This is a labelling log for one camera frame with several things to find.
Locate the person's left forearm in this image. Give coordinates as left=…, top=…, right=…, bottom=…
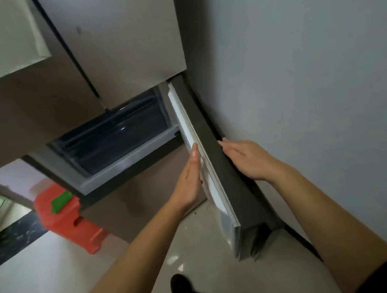
left=58, top=194, right=201, bottom=293

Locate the red plastic stool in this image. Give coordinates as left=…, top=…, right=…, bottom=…
left=31, top=177, right=111, bottom=262

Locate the dark transparent freezer drawer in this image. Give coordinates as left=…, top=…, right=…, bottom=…
left=43, top=90, right=176, bottom=181

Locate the person's right hand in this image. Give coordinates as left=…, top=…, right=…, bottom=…
left=217, top=129, right=288, bottom=188

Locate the dark baseboard strip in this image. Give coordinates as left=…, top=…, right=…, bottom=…
left=283, top=220, right=324, bottom=268

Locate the green plastic object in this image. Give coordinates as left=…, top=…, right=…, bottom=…
left=48, top=190, right=76, bottom=214

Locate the person's left hand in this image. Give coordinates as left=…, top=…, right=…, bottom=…
left=162, top=142, right=209, bottom=217

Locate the beige refrigerator lower panel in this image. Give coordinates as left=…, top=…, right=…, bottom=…
left=73, top=143, right=212, bottom=250

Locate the beige refrigerator door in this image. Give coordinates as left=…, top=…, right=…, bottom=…
left=35, top=0, right=191, bottom=118
left=0, top=20, right=112, bottom=169

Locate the person's right forearm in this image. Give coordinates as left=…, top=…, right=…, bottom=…
left=264, top=150, right=387, bottom=293

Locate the grey refrigerator compartment frame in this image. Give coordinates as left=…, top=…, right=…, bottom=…
left=15, top=82, right=191, bottom=217

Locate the refrigerator door white liner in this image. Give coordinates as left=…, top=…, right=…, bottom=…
left=165, top=65, right=290, bottom=269

